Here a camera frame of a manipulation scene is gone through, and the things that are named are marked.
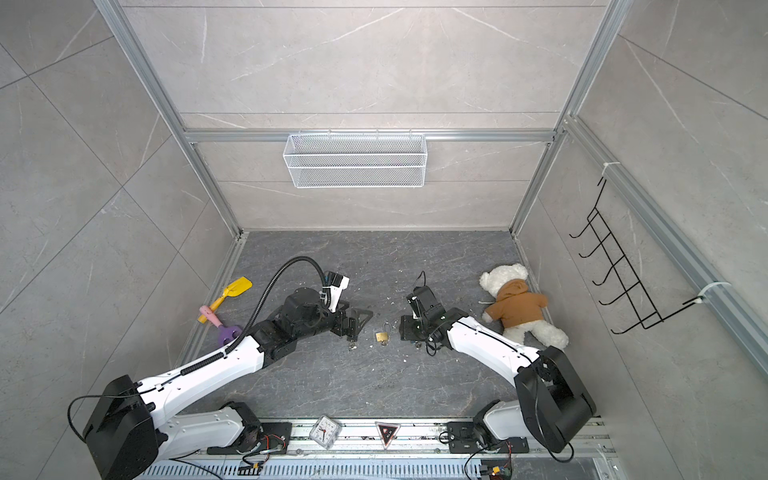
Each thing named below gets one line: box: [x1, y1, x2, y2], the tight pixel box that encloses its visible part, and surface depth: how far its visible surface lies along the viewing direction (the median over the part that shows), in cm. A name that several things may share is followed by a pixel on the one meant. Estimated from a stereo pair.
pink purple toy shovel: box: [199, 305, 242, 346], surface depth 93 cm
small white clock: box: [309, 415, 343, 450], surface depth 75 cm
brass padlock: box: [375, 321, 391, 346], surface depth 94 cm
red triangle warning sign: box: [374, 421, 402, 450], surface depth 76 cm
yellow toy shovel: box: [197, 276, 253, 323], surface depth 104 cm
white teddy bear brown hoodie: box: [479, 263, 569, 349], surface depth 94 cm
